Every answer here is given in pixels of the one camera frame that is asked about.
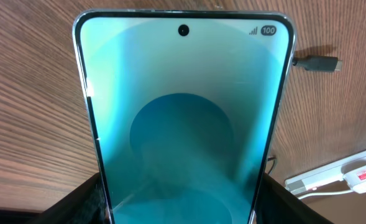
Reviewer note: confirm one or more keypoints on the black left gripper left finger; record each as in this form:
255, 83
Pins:
85, 205

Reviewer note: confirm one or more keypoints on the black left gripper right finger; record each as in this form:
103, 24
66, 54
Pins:
276, 205

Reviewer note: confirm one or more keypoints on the white power strip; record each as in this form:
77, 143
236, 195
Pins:
324, 175

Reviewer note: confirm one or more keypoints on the teal screen Galaxy smartphone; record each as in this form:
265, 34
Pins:
182, 106

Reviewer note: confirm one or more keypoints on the white USB charger plug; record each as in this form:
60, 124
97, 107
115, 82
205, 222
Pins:
356, 179

